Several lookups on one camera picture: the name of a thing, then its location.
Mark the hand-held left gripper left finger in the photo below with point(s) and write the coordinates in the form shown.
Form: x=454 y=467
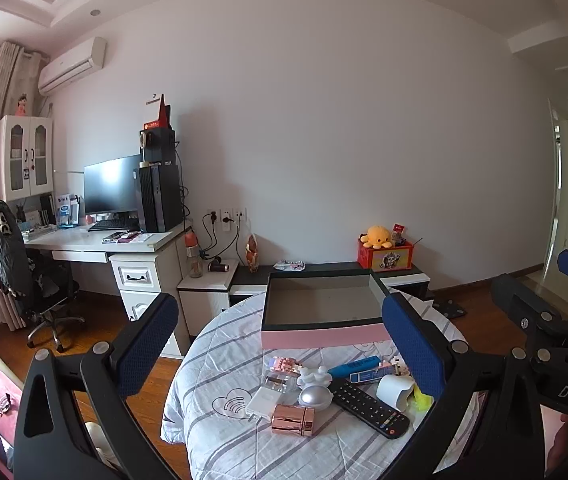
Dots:
x=149 y=345

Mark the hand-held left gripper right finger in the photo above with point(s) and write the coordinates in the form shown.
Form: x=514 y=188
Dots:
x=408 y=340

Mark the pink white block figure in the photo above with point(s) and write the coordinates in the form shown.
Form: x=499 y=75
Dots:
x=397 y=366

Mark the white cup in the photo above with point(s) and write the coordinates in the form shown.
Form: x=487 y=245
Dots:
x=393 y=390

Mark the blue tube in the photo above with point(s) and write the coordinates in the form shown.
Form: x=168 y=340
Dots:
x=353 y=365

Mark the yellow highlighter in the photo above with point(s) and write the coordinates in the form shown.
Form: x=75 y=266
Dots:
x=422 y=400

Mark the black remote control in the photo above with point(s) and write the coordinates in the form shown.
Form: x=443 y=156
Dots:
x=363 y=405

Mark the pink storage box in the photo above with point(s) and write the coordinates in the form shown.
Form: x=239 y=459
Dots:
x=314 y=336

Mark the white figurine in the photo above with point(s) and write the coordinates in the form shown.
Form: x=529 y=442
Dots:
x=315 y=375

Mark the silver egg-shaped gadget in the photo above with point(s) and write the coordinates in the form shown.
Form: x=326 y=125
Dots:
x=314 y=396

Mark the pink block toy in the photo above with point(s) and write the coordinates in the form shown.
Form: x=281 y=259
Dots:
x=286 y=364

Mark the white power adapter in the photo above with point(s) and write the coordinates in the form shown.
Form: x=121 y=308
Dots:
x=264 y=401

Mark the clear perfume bottle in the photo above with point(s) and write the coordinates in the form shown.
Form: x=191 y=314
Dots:
x=280 y=384

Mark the rose gold metal case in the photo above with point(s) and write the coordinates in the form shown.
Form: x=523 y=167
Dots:
x=291 y=420

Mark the black floor scale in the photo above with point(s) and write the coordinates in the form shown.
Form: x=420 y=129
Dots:
x=448 y=308

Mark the white desk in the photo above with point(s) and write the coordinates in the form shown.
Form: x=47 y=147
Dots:
x=144 y=280

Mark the white nightstand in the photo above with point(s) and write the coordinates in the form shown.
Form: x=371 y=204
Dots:
x=204 y=305

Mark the red storage crate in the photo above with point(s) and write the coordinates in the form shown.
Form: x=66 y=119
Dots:
x=386 y=259

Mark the clear bottle orange lid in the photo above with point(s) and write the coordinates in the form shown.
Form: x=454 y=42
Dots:
x=194 y=257

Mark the black cylindrical device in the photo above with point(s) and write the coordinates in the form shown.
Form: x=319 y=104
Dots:
x=219 y=266

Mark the yellow octopus plush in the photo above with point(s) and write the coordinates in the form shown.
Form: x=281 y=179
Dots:
x=377 y=236

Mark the purple phone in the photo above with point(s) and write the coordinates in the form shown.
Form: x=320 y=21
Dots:
x=121 y=237

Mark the black office chair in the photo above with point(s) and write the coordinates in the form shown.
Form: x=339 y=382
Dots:
x=44 y=290

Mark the black keyboard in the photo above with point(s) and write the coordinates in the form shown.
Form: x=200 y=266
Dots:
x=114 y=224

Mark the orange snack bag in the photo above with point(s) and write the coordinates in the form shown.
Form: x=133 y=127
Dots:
x=252 y=255

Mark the pink snack packet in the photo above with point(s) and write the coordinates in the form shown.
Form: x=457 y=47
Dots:
x=290 y=265

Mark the black computer tower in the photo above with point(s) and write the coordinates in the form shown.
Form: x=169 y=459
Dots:
x=161 y=200

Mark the blue product box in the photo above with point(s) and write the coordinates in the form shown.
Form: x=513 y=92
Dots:
x=66 y=210

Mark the black computer monitor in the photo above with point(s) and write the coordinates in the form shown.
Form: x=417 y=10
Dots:
x=111 y=185

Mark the dark printed jacket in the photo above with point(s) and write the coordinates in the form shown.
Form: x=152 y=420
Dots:
x=1 y=240

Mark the black speaker box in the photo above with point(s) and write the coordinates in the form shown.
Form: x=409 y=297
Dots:
x=159 y=145

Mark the white glass-door cabinet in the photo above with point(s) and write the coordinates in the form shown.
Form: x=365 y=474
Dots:
x=26 y=160

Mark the red gift box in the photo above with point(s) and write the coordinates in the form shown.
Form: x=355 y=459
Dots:
x=161 y=115

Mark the small doll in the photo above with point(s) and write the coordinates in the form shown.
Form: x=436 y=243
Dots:
x=22 y=105

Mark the white air conditioner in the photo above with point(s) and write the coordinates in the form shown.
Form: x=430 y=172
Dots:
x=71 y=65

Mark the white wall outlets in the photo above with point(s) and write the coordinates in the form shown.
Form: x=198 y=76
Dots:
x=226 y=215

